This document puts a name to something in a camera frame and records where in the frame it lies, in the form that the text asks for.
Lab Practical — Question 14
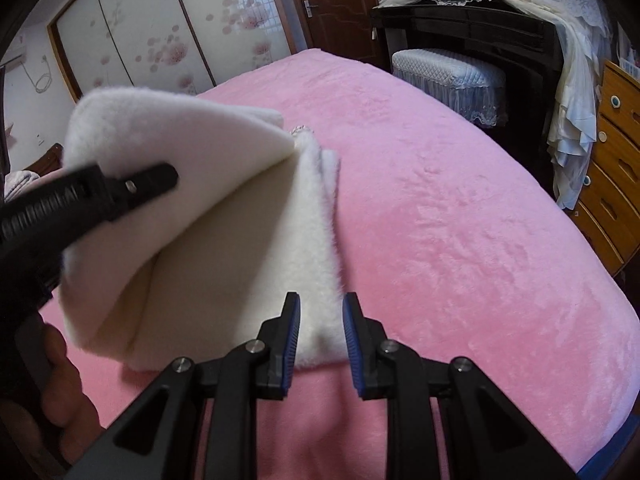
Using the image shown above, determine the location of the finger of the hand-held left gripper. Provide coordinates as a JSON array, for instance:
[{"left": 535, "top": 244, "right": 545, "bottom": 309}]
[{"left": 102, "top": 162, "right": 180, "bottom": 223}]

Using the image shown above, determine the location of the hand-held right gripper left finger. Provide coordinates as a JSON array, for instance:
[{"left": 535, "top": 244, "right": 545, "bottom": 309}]
[{"left": 67, "top": 291, "right": 302, "bottom": 480}]

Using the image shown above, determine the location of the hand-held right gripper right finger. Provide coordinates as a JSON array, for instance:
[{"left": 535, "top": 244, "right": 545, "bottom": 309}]
[{"left": 342, "top": 292, "right": 581, "bottom": 480}]

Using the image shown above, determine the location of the white fluffy coat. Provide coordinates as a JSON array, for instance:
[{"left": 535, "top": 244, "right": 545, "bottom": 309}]
[{"left": 59, "top": 87, "right": 351, "bottom": 372}]

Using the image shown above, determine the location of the person's left hand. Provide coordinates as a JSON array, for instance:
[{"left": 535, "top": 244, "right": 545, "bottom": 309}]
[{"left": 40, "top": 326, "right": 108, "bottom": 464}]

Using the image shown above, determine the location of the pink striped cloth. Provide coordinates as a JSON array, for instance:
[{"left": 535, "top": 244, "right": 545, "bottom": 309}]
[{"left": 4, "top": 170, "right": 42, "bottom": 197}]

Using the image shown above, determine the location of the wooden headboard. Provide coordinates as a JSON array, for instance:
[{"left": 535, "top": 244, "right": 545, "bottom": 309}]
[{"left": 22, "top": 143, "right": 66, "bottom": 176}]

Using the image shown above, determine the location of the floral sliding door wardrobe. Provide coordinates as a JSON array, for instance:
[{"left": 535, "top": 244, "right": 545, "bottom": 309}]
[{"left": 47, "top": 0, "right": 297, "bottom": 104}]

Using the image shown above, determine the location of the pink plush bed blanket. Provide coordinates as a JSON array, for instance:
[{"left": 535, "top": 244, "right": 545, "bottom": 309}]
[{"left": 37, "top": 49, "right": 634, "bottom": 480}]

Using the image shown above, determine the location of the brown wooden door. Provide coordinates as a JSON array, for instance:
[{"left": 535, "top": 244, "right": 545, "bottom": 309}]
[{"left": 281, "top": 0, "right": 384, "bottom": 64}]

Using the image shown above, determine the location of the blue bed sheet edge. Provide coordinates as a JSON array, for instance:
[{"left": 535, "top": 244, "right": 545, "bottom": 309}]
[{"left": 575, "top": 425, "right": 634, "bottom": 477}]

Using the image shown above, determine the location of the wooden drawer cabinet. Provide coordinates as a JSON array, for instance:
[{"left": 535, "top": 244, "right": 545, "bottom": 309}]
[{"left": 570, "top": 59, "right": 640, "bottom": 277}]

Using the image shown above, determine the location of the white quilted stool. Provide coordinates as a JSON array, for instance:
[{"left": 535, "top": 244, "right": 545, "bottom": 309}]
[{"left": 391, "top": 49, "right": 507, "bottom": 129}]

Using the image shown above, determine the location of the cream hanging cloth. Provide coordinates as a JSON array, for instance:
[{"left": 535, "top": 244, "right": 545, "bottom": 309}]
[{"left": 500, "top": 0, "right": 609, "bottom": 211}]

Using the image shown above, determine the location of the black piano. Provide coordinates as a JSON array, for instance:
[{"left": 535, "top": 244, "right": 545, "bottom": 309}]
[{"left": 371, "top": 2, "right": 566, "bottom": 197}]

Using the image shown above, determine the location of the wall cable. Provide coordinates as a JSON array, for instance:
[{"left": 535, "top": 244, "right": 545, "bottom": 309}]
[{"left": 22, "top": 55, "right": 54, "bottom": 95}]

